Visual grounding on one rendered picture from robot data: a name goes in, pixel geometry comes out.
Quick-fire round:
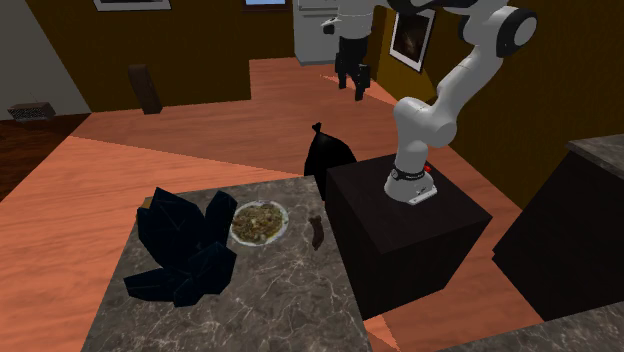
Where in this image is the grey wall vent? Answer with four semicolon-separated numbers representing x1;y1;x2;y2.
6;101;57;124

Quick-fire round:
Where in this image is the window with blue sky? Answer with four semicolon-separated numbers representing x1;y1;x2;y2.
242;0;289;14

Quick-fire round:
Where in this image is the grey refrigerator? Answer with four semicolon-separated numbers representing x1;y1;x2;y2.
292;0;343;67

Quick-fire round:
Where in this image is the white plate with food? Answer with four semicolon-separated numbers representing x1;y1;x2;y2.
229;199;290;248

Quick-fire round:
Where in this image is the black robot stand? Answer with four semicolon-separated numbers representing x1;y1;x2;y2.
324;153;494;321

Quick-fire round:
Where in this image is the dark cabinet with stone top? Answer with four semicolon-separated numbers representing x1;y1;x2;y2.
491;133;624;323

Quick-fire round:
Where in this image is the black garbage bag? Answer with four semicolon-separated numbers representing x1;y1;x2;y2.
303;121;359;202

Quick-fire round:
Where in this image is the dark brown upright post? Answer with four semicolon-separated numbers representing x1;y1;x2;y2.
127;63;164;116

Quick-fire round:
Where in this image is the white framed dark wall picture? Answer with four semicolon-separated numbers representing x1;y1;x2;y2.
388;8;437;74

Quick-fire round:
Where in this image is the small brown lumpy object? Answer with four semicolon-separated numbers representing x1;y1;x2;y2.
307;214;326;252

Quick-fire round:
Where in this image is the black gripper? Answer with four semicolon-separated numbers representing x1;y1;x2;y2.
334;35;372;103

